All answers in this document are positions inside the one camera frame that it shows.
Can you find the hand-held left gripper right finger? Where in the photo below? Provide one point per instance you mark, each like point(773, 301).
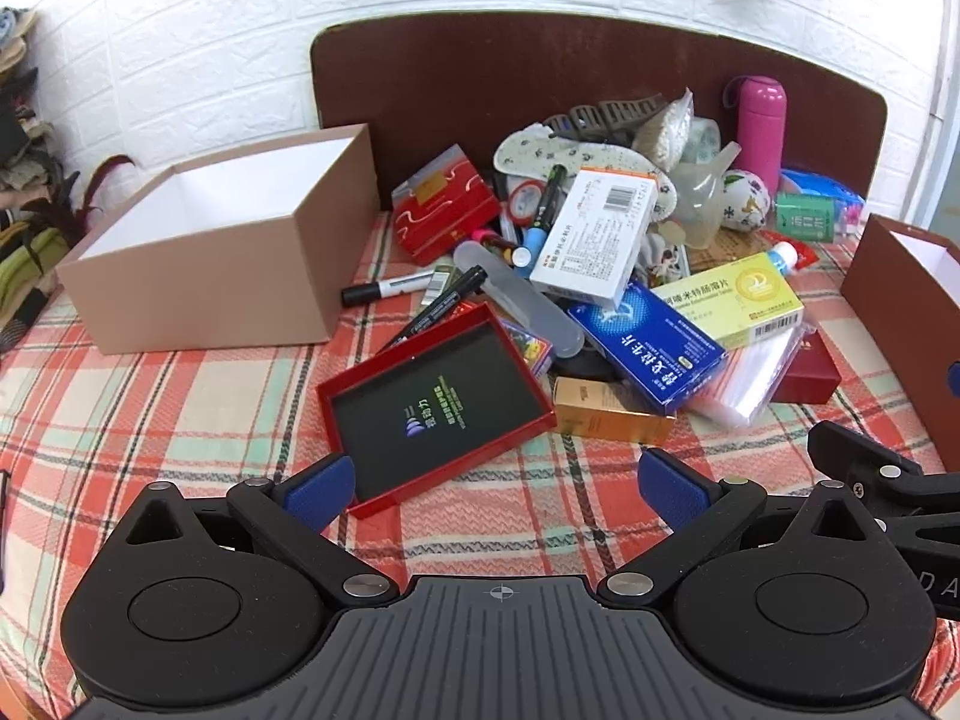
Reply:
point(673, 490)

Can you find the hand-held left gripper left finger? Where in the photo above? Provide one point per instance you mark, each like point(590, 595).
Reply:
point(324, 484)

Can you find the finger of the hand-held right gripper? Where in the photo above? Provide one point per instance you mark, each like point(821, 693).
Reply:
point(847, 446)

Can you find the gold carton box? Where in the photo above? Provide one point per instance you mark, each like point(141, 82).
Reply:
point(611, 412)

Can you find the red tray with black inside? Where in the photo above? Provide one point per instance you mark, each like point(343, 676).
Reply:
point(420, 420)

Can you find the colourful playing card pack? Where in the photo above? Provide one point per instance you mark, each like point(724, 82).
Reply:
point(531, 349)

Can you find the beige cardboard box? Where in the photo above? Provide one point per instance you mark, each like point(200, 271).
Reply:
point(225, 277)

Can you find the dark red box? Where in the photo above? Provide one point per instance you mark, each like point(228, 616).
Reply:
point(810, 375)

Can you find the brown open box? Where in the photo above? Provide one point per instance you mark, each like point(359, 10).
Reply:
point(892, 315)

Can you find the blue medicine box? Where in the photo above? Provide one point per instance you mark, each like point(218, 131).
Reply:
point(649, 341)

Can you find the plaid tablecloth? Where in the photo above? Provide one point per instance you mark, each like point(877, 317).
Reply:
point(187, 420)

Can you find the yellow-green medicine box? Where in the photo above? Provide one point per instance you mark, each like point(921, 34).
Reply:
point(739, 300)

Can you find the black and white marker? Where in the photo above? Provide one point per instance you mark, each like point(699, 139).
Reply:
point(382, 289)

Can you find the black pen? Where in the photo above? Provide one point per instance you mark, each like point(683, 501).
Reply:
point(442, 307)

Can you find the green carton box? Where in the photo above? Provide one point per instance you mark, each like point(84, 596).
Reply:
point(804, 217)

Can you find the translucent plastic case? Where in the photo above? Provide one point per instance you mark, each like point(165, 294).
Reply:
point(525, 307)

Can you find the blue tissue pack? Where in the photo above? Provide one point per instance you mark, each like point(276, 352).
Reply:
point(825, 186)

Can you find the white medicine box orange stripe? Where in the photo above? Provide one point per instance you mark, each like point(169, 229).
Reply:
point(596, 240)

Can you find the floral egg-shaped pouch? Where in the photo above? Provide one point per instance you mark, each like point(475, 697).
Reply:
point(746, 201)

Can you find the clear plastic funnel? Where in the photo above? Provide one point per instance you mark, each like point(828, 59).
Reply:
point(701, 195)

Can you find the red box with gold pattern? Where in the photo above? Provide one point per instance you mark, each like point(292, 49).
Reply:
point(442, 202)

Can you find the black marker with bright label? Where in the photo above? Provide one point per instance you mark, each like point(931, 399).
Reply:
point(550, 195)

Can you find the red tape roll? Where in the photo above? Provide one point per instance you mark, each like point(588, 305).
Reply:
point(523, 199)

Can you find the pink thermos bottle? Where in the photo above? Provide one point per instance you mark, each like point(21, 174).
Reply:
point(761, 127)

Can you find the bag of white beads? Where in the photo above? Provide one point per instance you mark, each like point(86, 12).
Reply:
point(664, 131)

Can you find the floral shoe insole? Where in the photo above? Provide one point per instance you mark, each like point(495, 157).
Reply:
point(525, 150)

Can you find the grey hair claw clip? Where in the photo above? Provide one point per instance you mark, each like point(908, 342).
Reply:
point(607, 114)

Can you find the brown wooden headboard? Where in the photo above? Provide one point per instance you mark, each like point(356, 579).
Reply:
point(465, 82)

